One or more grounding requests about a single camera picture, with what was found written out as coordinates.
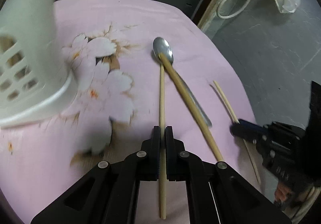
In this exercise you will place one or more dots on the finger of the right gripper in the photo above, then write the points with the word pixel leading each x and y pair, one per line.
pixel 247 130

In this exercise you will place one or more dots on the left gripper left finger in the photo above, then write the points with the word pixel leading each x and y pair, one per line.
pixel 151 162

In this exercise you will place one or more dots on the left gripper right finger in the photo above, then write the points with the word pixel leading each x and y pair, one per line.
pixel 174 165

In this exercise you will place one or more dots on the steel spoon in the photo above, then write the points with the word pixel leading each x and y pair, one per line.
pixel 160 45

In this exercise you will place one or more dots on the white plastic utensil basket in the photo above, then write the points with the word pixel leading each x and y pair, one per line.
pixel 36 83

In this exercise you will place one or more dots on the left hand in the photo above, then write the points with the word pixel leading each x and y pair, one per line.
pixel 283 193

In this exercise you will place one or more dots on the thin wooden chopstick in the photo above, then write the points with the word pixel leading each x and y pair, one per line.
pixel 162 177

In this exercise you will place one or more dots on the dark wooden chopstick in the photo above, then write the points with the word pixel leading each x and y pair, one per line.
pixel 192 107

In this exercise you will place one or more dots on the pink floral tablecloth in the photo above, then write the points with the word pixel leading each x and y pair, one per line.
pixel 108 44

